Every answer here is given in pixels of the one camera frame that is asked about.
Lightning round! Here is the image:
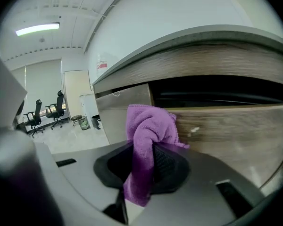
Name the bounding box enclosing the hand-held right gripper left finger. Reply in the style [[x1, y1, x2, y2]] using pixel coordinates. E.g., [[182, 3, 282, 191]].
[[34, 140, 134, 213]]

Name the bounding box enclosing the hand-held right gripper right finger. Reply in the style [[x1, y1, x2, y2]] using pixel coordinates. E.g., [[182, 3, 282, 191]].
[[131, 143, 266, 226]]

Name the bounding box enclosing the purple cloth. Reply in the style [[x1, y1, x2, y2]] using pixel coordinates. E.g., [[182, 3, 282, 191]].
[[122, 104, 191, 207]]

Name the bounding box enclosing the beige room door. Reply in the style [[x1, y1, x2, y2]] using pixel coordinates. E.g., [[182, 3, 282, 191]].
[[62, 69, 92, 120]]

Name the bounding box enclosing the black mesh waste bin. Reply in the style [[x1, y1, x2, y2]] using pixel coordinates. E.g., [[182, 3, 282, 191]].
[[78, 115, 90, 131]]

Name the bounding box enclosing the black bag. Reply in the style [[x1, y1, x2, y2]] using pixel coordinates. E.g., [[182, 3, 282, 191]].
[[91, 114, 102, 130]]

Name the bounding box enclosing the dark round stool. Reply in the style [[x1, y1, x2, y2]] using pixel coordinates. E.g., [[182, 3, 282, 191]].
[[70, 114, 83, 127]]

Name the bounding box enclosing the white water dispenser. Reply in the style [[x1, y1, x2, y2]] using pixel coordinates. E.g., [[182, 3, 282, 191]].
[[79, 93, 100, 129]]

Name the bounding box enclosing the black office chair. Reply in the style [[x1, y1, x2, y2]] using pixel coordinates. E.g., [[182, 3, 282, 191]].
[[45, 89, 70, 130], [23, 99, 44, 138]]

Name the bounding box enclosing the white roller blind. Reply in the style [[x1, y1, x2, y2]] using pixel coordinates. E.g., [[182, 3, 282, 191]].
[[10, 59, 62, 113]]

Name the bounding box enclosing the clear water jug red label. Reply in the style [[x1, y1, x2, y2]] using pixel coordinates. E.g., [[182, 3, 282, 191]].
[[94, 52, 114, 80]]

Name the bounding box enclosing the fluorescent ceiling light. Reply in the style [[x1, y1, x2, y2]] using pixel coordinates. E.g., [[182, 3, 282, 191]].
[[15, 22, 61, 37]]

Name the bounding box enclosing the wooden drawer cabinet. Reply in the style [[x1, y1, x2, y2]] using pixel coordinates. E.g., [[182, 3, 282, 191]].
[[93, 42, 283, 108]]

